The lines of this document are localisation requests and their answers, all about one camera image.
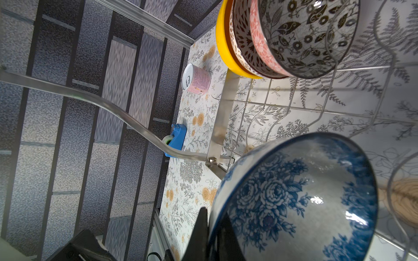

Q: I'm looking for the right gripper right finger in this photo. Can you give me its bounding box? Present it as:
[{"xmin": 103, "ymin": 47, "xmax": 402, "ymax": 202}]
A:
[{"xmin": 215, "ymin": 218, "xmax": 246, "ymax": 261}]

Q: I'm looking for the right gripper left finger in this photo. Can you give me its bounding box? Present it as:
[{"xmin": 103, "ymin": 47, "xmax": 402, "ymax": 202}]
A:
[{"xmin": 182, "ymin": 207, "xmax": 209, "ymax": 261}]

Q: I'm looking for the blue white patterned bowl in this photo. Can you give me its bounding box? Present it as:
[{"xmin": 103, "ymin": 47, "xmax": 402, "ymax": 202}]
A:
[{"xmin": 208, "ymin": 132, "xmax": 378, "ymax": 261}]

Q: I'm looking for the brown patterned bowl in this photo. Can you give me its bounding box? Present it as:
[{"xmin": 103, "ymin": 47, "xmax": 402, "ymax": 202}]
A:
[{"xmin": 229, "ymin": 1, "xmax": 287, "ymax": 79}]

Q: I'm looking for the yellow bowl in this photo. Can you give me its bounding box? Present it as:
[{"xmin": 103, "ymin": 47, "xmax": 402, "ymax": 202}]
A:
[{"xmin": 216, "ymin": 0, "xmax": 261, "ymax": 79}]

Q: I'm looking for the dark floral bowl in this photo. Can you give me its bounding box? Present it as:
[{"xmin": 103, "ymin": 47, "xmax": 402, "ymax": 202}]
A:
[{"xmin": 250, "ymin": 0, "xmax": 360, "ymax": 79}]

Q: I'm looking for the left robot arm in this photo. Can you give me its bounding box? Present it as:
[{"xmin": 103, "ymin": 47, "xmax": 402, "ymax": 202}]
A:
[{"xmin": 47, "ymin": 229, "xmax": 116, "ymax": 261}]

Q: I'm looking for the stainless steel dish rack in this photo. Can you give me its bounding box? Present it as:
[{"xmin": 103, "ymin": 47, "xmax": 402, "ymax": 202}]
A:
[{"xmin": 0, "ymin": 0, "xmax": 418, "ymax": 261}]

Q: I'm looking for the blue tape dispenser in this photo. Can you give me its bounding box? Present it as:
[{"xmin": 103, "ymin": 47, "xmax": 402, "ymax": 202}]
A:
[{"xmin": 162, "ymin": 124, "xmax": 187, "ymax": 150}]

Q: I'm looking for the pink white cup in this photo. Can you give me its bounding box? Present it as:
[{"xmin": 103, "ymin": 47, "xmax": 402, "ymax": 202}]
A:
[{"xmin": 181, "ymin": 64, "xmax": 211, "ymax": 95}]

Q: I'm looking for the floral tablecloth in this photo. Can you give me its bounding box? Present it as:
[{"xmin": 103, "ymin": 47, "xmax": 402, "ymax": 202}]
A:
[{"xmin": 160, "ymin": 1, "xmax": 418, "ymax": 261}]

